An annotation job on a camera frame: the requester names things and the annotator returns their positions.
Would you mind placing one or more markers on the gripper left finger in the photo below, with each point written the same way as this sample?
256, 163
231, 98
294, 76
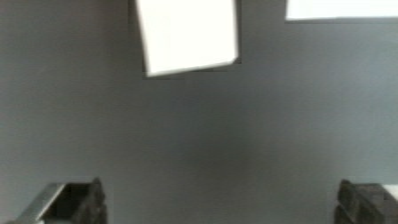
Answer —
68, 204

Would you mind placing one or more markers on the fiducial marker sheet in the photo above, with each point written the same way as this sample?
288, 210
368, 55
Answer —
342, 10

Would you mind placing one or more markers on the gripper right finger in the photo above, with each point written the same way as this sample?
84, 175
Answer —
366, 203

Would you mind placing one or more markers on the white desk leg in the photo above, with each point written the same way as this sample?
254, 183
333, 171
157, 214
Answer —
189, 31

